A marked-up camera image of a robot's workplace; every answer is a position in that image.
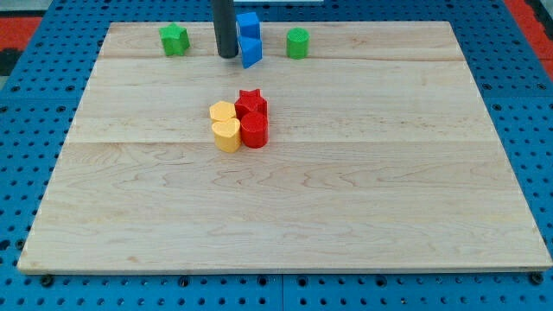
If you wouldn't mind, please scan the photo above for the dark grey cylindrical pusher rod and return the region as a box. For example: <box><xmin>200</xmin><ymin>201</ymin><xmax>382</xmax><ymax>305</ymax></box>
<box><xmin>210</xmin><ymin>0</ymin><xmax>238</xmax><ymax>59</ymax></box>

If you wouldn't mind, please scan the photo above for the green star block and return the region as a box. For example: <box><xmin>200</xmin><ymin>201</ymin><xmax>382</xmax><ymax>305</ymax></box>
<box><xmin>159</xmin><ymin>22</ymin><xmax>190</xmax><ymax>56</ymax></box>

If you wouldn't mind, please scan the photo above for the blue triangular prism block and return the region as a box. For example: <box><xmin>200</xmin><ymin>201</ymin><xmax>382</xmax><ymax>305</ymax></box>
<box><xmin>238</xmin><ymin>35</ymin><xmax>263</xmax><ymax>68</ymax></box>

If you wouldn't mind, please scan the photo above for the red star block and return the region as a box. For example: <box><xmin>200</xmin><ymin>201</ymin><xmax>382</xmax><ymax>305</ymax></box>
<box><xmin>234</xmin><ymin>89</ymin><xmax>268</xmax><ymax>119</ymax></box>

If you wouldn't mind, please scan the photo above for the yellow pentagon block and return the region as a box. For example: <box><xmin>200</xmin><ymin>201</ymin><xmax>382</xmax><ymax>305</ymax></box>
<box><xmin>209</xmin><ymin>101</ymin><xmax>237</xmax><ymax>123</ymax></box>

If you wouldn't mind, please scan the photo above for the yellow heart block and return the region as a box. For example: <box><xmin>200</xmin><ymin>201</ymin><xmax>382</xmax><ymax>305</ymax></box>
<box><xmin>212</xmin><ymin>118</ymin><xmax>242</xmax><ymax>153</ymax></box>

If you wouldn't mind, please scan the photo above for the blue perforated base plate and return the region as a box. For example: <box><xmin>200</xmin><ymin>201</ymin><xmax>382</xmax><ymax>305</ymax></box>
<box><xmin>1</xmin><ymin>1</ymin><xmax>552</xmax><ymax>310</ymax></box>

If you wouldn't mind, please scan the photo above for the red cylinder block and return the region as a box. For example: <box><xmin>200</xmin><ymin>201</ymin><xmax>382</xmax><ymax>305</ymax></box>
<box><xmin>240</xmin><ymin>112</ymin><xmax>269</xmax><ymax>149</ymax></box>

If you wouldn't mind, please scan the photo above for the blue cube block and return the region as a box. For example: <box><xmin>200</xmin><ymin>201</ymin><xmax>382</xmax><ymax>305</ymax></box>
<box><xmin>236</xmin><ymin>12</ymin><xmax>261</xmax><ymax>39</ymax></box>

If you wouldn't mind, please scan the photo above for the light wooden board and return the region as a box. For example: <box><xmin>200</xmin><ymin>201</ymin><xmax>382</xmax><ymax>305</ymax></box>
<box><xmin>18</xmin><ymin>22</ymin><xmax>552</xmax><ymax>275</ymax></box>

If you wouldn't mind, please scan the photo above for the green cylinder block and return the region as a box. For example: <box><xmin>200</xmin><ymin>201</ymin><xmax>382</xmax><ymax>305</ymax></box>
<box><xmin>286</xmin><ymin>28</ymin><xmax>310</xmax><ymax>60</ymax></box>

